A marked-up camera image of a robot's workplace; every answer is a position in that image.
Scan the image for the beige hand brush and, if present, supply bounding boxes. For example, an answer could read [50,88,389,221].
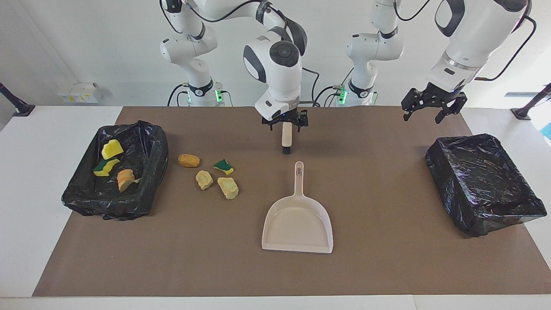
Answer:
[281,123,293,155]

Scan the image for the large yellow bread chunk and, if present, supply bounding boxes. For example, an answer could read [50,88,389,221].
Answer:
[217,177,239,200]

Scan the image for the small yellow bread chunk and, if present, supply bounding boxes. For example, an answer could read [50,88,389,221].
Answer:
[195,170,214,190]

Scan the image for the beige plastic dustpan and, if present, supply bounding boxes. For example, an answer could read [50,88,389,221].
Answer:
[262,161,334,254]

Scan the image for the orange toy croissant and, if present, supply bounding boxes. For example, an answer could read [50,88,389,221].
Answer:
[117,169,142,193]

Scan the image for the plain yellow sponge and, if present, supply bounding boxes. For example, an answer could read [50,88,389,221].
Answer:
[101,139,124,159]

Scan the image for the notched green yellow sponge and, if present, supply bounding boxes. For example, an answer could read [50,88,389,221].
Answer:
[93,158,121,177]

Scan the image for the black bag lined bin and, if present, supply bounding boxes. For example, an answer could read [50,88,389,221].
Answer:
[425,133,548,238]
[61,121,169,221]

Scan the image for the brown table mat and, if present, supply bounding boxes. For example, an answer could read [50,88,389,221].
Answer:
[32,106,551,298]

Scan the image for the black left base cable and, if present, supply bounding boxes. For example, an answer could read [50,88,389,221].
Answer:
[312,65,356,107]

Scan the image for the black base cable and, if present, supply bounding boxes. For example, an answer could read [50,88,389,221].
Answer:
[312,65,356,107]
[167,84,190,107]

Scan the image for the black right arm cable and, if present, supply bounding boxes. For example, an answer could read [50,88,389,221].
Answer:
[159,0,321,106]

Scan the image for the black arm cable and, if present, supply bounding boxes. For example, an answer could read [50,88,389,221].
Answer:
[394,0,538,82]
[159,0,321,106]

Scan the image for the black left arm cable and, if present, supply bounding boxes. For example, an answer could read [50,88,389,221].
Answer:
[394,0,538,82]

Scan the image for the black camera stand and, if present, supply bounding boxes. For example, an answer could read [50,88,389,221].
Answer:
[511,83,551,121]
[0,83,36,118]

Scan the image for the black right base cable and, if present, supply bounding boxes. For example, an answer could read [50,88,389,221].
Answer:
[167,84,190,107]

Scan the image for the white wall socket box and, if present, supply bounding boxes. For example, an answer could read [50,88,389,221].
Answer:
[57,82,102,104]

